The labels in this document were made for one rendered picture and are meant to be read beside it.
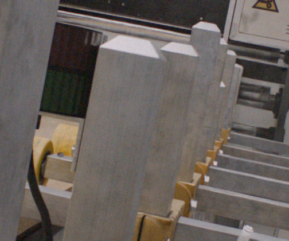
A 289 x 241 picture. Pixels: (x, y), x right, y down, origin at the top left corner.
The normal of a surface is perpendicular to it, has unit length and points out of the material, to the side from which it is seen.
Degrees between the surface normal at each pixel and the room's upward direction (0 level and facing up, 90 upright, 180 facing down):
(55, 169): 90
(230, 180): 90
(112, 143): 90
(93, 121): 90
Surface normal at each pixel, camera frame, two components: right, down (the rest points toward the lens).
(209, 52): -0.15, 0.04
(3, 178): 0.97, 0.20
